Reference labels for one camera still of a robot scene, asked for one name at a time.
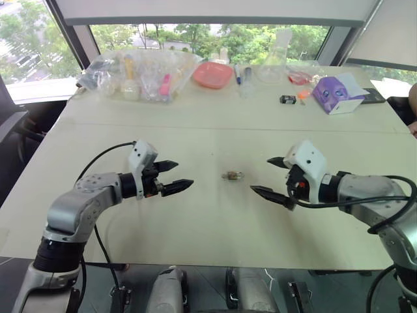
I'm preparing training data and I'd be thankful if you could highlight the clear bag with red items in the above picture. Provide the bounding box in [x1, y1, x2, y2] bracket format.
[287, 64, 324, 87]

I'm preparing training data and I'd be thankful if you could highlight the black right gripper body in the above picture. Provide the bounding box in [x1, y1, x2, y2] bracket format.
[285, 164, 309, 201]

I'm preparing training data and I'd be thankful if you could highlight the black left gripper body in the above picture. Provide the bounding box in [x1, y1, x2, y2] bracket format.
[141, 162, 164, 200]

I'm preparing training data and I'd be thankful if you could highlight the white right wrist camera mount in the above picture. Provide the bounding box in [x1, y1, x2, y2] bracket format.
[282, 140, 328, 204]

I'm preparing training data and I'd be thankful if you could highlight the clear plastic bag of items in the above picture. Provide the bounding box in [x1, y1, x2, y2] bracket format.
[77, 50, 203, 105]

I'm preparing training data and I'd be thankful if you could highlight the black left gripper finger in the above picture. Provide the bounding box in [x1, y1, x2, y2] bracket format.
[154, 160, 180, 174]
[161, 178, 195, 198]

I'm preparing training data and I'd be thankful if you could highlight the dark office chair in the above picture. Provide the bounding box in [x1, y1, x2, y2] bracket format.
[0, 74, 68, 207]
[386, 95, 417, 127]

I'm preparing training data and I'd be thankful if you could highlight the yellow bottle in bag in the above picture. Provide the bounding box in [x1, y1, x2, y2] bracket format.
[124, 54, 136, 80]

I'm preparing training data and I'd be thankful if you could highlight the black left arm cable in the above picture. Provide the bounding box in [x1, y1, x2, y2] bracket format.
[74, 140, 137, 313]

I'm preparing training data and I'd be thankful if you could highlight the pink plastic plate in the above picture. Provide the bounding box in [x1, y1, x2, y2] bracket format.
[192, 62, 233, 90]

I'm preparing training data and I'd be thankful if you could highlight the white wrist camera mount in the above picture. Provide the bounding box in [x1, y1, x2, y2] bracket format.
[127, 140, 159, 201]
[282, 140, 328, 204]

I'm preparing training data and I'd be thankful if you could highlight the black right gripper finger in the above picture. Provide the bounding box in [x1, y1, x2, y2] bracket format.
[266, 156, 288, 170]
[250, 185, 296, 211]

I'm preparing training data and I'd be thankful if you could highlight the grey rounded robot leg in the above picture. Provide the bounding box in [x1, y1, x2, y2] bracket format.
[225, 267, 280, 313]
[152, 265, 190, 313]

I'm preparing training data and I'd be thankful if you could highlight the white roller blind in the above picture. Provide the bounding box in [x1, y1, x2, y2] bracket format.
[53, 0, 381, 27]
[344, 0, 417, 72]

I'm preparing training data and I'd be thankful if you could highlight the black smartphone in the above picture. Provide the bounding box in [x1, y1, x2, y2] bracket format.
[360, 87, 387, 106]

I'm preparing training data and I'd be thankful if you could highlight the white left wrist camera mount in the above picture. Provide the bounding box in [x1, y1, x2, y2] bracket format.
[127, 140, 159, 201]

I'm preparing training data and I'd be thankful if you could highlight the clear glass flask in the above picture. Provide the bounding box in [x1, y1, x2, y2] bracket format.
[255, 28, 293, 85]

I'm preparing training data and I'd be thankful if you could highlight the pink plastic piece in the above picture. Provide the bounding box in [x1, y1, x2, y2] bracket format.
[159, 74, 172, 96]

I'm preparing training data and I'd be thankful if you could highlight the purple tissue box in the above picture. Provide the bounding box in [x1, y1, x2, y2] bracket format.
[311, 72, 371, 116]

